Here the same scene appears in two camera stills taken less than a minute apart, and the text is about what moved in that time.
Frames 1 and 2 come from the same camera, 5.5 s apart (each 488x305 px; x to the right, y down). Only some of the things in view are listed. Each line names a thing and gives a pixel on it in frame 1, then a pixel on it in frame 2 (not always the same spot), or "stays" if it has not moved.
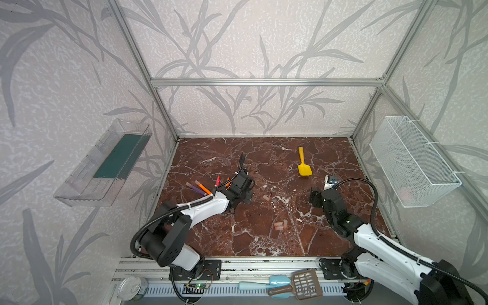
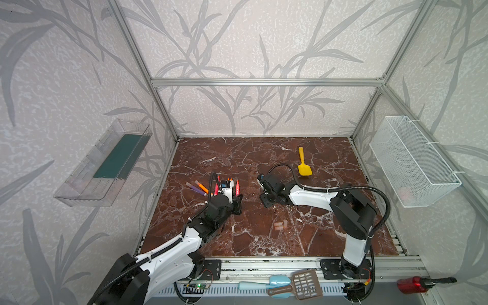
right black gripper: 318,196 -> 267,194
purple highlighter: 196,189 stays
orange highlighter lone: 203,187 stays
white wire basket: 417,175 stays
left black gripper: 241,177 -> 234,202
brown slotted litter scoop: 305,285 stays
